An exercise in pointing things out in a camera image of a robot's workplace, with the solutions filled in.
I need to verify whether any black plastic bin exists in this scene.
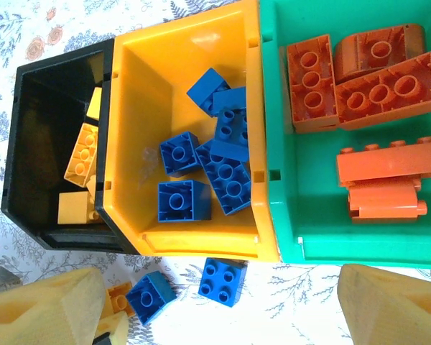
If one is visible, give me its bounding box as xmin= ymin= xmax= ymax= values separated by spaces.
xmin=1 ymin=37 xmax=125 ymax=252

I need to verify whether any long yellow lego brick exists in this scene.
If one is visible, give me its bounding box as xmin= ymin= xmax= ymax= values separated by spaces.
xmin=63 ymin=121 xmax=100 ymax=188

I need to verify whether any orange lego brick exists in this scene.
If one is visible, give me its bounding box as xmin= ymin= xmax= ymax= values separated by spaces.
xmin=333 ymin=23 xmax=427 ymax=83
xmin=346 ymin=178 xmax=428 ymax=224
xmin=335 ymin=135 xmax=431 ymax=188
xmin=285 ymin=34 xmax=340 ymax=134
xmin=334 ymin=50 xmax=431 ymax=131

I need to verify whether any yellow plastic bin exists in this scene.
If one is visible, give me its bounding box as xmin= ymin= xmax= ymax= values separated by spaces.
xmin=95 ymin=0 xmax=279 ymax=265

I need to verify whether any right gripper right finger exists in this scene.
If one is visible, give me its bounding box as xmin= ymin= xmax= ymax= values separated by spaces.
xmin=336 ymin=263 xmax=431 ymax=345

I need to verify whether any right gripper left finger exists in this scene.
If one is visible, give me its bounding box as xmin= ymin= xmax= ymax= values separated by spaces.
xmin=0 ymin=267 xmax=107 ymax=345

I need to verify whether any green plastic bin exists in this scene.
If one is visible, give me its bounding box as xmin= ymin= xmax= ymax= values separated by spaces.
xmin=258 ymin=0 xmax=431 ymax=269

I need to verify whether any long blue lego brick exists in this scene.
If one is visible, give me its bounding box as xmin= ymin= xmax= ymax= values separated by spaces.
xmin=194 ymin=139 xmax=253 ymax=216

